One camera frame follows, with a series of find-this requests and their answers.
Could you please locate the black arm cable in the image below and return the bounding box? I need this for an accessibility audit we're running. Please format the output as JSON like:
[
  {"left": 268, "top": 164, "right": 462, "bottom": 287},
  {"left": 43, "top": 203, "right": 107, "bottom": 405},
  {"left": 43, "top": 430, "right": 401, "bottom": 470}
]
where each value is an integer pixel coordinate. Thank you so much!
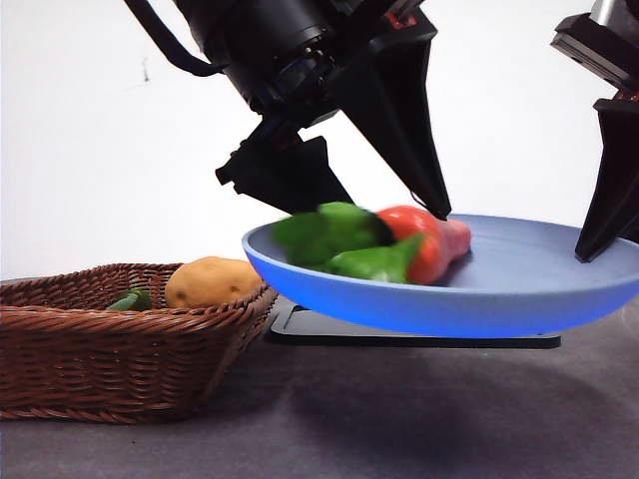
[{"left": 124, "top": 0, "right": 224, "bottom": 79}]

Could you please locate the orange carrot with green leaves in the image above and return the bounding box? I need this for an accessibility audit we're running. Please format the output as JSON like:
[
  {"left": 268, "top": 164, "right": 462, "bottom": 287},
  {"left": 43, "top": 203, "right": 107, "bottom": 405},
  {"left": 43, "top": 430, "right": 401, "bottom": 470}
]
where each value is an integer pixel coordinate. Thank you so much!
[{"left": 272, "top": 202, "right": 473, "bottom": 285}]

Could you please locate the black rectangular tray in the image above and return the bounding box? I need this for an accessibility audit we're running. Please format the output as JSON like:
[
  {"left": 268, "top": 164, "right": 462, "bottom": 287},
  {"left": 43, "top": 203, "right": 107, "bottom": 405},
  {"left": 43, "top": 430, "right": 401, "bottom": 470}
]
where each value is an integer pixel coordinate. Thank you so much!
[{"left": 269, "top": 294, "right": 562, "bottom": 349}]

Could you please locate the yellow potato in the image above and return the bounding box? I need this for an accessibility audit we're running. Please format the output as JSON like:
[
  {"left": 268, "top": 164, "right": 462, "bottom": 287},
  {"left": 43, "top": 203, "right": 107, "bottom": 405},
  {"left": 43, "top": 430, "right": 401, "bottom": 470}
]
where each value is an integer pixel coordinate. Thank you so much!
[{"left": 164, "top": 255, "right": 264, "bottom": 309}]

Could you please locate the brown woven wicker basket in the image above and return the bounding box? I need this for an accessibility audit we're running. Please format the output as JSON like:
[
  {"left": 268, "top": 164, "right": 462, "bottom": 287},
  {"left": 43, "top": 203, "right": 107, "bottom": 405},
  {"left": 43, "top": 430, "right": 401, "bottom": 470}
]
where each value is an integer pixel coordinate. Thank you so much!
[{"left": 0, "top": 262, "right": 280, "bottom": 425}]

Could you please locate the green chili pepper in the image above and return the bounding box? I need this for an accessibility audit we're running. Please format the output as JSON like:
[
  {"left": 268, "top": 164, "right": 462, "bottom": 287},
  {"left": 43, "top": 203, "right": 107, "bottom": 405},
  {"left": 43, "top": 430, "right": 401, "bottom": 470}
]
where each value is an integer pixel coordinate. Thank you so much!
[{"left": 105, "top": 288, "right": 154, "bottom": 311}]

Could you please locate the light blue round plate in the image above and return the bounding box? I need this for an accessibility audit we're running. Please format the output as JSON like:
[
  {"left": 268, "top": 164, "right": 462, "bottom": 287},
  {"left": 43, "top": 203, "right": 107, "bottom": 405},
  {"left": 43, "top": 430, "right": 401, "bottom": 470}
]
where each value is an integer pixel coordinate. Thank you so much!
[{"left": 242, "top": 213, "right": 639, "bottom": 338}]

